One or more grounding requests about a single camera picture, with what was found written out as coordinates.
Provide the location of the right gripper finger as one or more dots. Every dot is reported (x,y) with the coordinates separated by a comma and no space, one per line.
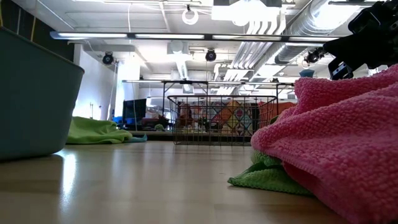
(340,71)
(351,49)

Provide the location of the pink microfiber towel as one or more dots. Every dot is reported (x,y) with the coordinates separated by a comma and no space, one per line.
(335,140)

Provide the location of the blue microfiber towel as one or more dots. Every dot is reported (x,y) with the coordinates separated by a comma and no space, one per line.
(138,139)

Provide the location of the orange fabric cover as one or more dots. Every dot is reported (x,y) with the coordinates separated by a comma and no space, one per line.
(273,110)

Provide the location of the colourful patterned quilt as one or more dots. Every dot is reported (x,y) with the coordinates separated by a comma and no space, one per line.
(233,115)

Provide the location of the overhead light bar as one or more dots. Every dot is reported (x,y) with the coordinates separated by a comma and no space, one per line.
(168,36)

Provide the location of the black monitor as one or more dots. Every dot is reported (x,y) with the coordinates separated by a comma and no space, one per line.
(134,109)

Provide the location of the teal plastic basket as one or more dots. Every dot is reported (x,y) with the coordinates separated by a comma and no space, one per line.
(34,99)

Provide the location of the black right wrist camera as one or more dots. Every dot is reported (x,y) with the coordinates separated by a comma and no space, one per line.
(363,21)

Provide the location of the black rig camera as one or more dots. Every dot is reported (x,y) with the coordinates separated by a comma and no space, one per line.
(312,56)

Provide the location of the silver ventilation duct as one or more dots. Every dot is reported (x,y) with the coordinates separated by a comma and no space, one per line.
(311,18)

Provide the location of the black ceiling camera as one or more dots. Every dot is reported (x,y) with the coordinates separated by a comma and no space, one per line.
(108,58)
(211,55)

